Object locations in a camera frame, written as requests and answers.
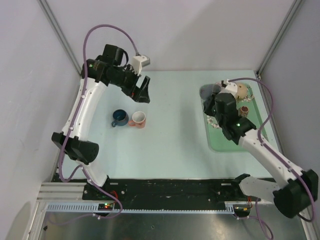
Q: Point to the mauve upside-down mug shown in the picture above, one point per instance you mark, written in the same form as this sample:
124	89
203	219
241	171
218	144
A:
208	90

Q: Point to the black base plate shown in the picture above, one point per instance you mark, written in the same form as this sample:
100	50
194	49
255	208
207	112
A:
167	194

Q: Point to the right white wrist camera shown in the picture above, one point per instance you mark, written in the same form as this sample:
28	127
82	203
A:
229	87

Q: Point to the tan ceramic teapot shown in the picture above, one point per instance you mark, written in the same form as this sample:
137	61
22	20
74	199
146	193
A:
242	91

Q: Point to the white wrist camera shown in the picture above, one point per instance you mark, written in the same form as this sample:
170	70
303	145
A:
138	62
229	87

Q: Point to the salmon pink mug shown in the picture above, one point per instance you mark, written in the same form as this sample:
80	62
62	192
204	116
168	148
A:
138	120

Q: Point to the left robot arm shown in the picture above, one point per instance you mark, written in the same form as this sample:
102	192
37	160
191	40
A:
96	75

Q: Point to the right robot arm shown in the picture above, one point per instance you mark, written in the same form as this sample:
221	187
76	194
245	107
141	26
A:
293	189

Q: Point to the blue mug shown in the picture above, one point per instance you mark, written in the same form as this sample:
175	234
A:
120	118

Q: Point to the brown striped cup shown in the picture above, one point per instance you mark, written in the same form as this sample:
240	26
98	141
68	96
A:
244	111

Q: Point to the aluminium frame post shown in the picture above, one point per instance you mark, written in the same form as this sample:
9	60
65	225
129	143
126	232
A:
56	27
280	34

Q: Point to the green floral tray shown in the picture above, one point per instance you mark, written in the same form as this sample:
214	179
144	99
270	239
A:
215	137

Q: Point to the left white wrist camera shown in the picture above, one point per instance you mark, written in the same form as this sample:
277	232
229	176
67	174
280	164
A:
138	62

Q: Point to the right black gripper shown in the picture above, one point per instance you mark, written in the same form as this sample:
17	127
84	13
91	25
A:
207	105

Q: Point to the grey cable duct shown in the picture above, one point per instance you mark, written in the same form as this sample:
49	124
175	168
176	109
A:
93	208

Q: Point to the left aluminium frame post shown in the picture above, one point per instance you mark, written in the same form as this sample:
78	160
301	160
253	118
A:
56	27

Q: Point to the right aluminium frame post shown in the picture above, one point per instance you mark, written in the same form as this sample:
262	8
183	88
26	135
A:
280	34

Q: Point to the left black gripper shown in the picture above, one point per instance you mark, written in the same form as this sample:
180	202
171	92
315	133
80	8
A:
142	95

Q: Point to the small circuit board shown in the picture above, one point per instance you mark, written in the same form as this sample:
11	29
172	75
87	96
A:
105	206

